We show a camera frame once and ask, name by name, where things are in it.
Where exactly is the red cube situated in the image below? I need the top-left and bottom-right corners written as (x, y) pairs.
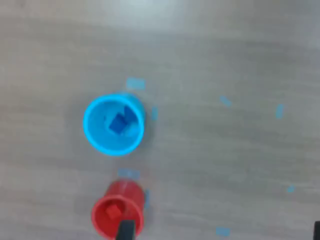
top-left (104, 204), bottom-right (122, 220)

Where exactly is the red plastic cup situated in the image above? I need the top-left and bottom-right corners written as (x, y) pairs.
top-left (91, 179), bottom-right (146, 240)

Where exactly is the blue plastic cup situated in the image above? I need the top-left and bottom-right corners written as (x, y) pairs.
top-left (82, 92), bottom-right (146, 157)

